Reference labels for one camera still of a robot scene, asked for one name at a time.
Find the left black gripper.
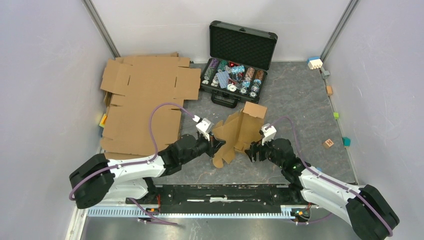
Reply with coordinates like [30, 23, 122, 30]
[180, 131, 226, 165]

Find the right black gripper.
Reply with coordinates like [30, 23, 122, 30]
[244, 135, 284, 170]

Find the brown cardboard box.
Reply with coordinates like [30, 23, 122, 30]
[212, 102, 268, 168]

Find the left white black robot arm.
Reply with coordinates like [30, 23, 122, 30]
[69, 133, 226, 209]

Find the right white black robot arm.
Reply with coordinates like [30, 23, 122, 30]
[244, 138, 400, 240]

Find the wooden letter H block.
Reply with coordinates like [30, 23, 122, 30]
[322, 139, 334, 149]

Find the teal small block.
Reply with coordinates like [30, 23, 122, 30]
[342, 136, 351, 148]

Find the black poker chip case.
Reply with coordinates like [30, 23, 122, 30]
[200, 20, 278, 109]

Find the orange small block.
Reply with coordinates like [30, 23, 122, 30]
[326, 85, 333, 96]

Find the grey small block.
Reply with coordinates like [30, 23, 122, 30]
[320, 70, 331, 80]

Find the blue white toy block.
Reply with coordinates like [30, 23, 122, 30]
[306, 56, 323, 70]

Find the stack of cardboard blanks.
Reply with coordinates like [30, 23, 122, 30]
[100, 53, 202, 160]

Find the yellow orange block at left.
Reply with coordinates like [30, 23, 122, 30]
[98, 113, 108, 128]

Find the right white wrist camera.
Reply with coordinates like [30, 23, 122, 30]
[259, 123, 277, 146]

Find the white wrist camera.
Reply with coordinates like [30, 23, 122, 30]
[259, 123, 277, 146]
[192, 115, 214, 142]

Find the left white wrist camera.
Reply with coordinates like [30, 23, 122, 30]
[192, 115, 214, 142]

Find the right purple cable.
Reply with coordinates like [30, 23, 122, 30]
[268, 115, 394, 237]

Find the purple cable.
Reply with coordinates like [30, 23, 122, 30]
[68, 102, 202, 227]
[268, 115, 394, 237]

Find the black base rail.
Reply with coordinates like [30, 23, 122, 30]
[137, 184, 308, 214]

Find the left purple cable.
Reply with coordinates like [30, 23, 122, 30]
[68, 102, 202, 227]

